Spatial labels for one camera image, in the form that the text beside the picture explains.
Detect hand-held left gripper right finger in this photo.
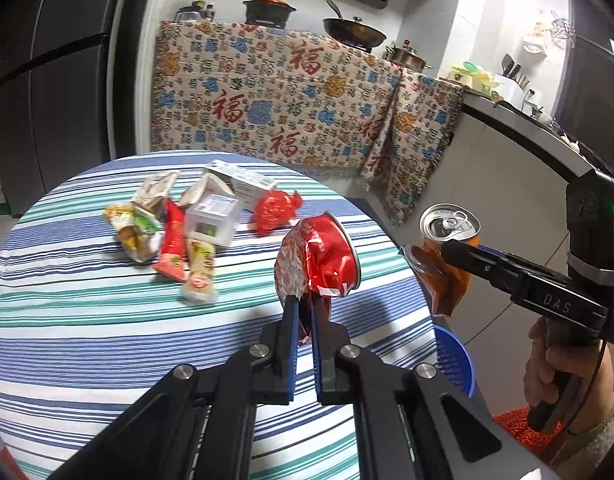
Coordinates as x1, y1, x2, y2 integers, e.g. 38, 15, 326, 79
311, 294, 538, 480

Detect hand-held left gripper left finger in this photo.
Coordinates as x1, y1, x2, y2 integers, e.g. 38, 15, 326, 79
52, 295, 300, 480

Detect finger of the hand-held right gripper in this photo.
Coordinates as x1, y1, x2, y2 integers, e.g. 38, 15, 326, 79
479, 246, 528, 272
444, 239, 525, 306

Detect orange drink can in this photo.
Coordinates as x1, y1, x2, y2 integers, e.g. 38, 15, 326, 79
398, 244, 472, 318
419, 203, 482, 281

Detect silver foil wrapper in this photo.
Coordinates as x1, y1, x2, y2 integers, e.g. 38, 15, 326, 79
275, 220, 312, 346

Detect crushed red can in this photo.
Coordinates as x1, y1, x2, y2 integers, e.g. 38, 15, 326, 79
299, 211, 362, 311

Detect blue plastic basket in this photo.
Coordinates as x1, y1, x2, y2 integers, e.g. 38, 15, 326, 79
431, 324, 476, 397

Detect clear plastic box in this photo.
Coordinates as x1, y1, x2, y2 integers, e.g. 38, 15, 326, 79
185, 192, 244, 247

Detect floral tissue packet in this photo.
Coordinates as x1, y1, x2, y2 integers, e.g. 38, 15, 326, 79
137, 170, 181, 211

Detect person's right forearm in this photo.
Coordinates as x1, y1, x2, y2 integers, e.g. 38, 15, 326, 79
549, 394, 614, 471

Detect person's right hand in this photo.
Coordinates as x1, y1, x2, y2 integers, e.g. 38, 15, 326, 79
524, 319, 614, 428

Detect kitchen counter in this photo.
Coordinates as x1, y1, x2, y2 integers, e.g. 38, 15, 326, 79
412, 87, 614, 271

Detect beige snack packet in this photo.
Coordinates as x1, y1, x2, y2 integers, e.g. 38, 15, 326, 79
181, 236, 218, 304

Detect crumpled red foil wrapper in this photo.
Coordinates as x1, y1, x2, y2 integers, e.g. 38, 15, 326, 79
253, 190, 304, 236

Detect red snack packet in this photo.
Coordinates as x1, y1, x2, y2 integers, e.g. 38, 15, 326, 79
153, 199, 190, 282

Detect red floor mat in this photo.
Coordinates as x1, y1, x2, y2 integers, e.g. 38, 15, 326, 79
491, 406, 556, 449

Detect green white carton box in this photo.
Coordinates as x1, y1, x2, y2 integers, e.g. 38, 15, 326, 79
206, 159, 278, 213

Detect white knife block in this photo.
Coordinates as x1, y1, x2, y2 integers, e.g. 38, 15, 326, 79
494, 53, 531, 105

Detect flattened white carton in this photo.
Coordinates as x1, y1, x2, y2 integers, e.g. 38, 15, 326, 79
179, 171, 214, 207

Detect yellow green food containers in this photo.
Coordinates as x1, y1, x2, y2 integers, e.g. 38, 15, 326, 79
446, 61, 502, 97

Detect yellow green snack packet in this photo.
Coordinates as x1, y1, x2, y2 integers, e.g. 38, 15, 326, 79
103, 201, 164, 264

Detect hanging plastic bag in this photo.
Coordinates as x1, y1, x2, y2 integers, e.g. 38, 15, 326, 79
522, 9, 554, 56

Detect steel pot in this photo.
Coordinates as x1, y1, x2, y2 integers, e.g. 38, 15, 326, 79
384, 45, 432, 72

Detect patterned counter cloth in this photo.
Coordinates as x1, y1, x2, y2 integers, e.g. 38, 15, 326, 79
151, 20, 465, 226

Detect black wok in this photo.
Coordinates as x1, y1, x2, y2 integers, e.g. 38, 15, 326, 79
323, 0, 388, 50

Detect black clay pot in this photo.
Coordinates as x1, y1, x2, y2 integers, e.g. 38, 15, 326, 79
243, 0, 298, 29

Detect dark grey refrigerator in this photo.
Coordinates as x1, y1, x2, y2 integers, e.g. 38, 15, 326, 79
0, 0, 138, 216

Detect black cable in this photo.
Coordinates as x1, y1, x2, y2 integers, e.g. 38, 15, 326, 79
566, 310, 614, 436

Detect wire wall rack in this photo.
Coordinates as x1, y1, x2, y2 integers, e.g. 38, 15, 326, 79
551, 9, 588, 49

